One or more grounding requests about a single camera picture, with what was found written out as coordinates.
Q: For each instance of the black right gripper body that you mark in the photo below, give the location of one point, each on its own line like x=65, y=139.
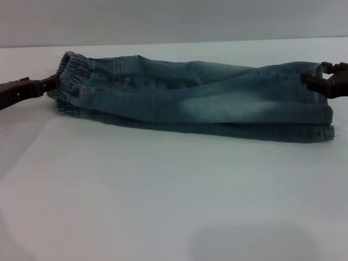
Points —
x=346, y=81

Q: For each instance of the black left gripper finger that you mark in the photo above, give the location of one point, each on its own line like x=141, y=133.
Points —
x=50, y=82

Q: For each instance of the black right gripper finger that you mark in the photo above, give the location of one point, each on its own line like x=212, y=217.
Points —
x=316, y=83
x=331, y=66

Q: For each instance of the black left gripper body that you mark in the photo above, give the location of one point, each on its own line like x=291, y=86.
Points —
x=13, y=92

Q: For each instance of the blue denim shorts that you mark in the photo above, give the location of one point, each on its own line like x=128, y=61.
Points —
x=190, y=106

